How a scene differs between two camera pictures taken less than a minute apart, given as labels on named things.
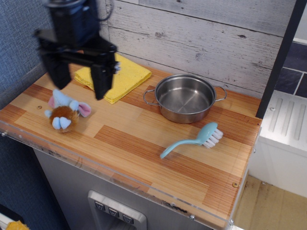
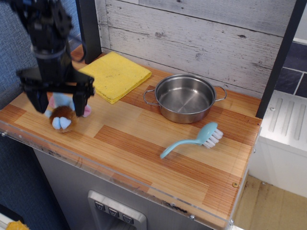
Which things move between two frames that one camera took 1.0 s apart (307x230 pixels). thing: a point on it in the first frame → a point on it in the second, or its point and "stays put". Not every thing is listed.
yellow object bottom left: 17,225 stays put
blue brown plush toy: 64,113 stays put
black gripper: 75,34 → 55,73
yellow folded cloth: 127,78 stays put
